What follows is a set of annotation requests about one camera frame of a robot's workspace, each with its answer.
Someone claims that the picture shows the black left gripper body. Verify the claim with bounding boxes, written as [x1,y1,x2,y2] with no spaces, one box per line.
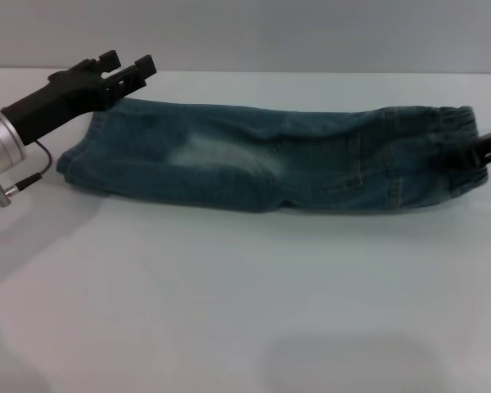
[0,59,107,145]

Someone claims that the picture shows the blue denim shorts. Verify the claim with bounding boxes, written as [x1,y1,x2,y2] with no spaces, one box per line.
[56,97,490,216]

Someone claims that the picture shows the thin dark arm cable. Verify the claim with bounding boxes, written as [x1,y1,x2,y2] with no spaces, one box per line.
[3,138,52,196]

